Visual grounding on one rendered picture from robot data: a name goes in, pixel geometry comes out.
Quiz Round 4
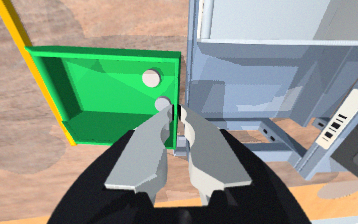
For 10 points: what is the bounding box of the white disc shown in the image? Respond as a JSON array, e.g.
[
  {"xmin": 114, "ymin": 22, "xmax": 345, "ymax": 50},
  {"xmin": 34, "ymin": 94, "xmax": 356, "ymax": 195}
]
[{"xmin": 155, "ymin": 96, "xmax": 171, "ymax": 111}]

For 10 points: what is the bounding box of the green bin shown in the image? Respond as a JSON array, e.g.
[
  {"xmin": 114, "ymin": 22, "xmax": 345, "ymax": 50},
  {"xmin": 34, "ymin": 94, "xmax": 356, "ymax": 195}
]
[{"xmin": 24, "ymin": 45, "xmax": 181, "ymax": 150}]

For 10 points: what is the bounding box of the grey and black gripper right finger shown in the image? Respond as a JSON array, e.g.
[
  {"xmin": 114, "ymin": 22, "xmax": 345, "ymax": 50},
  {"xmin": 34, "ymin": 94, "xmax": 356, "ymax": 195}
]
[{"xmin": 178, "ymin": 104, "xmax": 312, "ymax": 224}]

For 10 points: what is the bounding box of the yellow bar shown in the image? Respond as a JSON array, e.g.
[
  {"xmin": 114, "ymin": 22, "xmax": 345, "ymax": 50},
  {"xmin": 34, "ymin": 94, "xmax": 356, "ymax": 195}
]
[{"xmin": 0, "ymin": 0, "xmax": 77, "ymax": 146}]

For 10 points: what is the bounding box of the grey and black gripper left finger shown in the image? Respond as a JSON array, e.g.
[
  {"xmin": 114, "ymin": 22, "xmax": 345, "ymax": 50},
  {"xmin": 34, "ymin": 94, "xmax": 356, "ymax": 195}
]
[{"xmin": 46, "ymin": 104, "xmax": 174, "ymax": 224}]

